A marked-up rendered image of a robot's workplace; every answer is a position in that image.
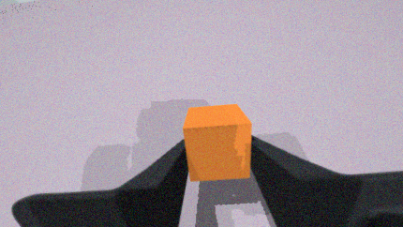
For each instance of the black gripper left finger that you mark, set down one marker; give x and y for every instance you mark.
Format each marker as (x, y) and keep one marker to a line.
(152, 198)

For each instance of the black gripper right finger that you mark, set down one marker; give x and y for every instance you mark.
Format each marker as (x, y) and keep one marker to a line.
(300, 193)

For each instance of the orange block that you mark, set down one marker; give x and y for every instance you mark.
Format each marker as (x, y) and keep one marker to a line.
(218, 143)

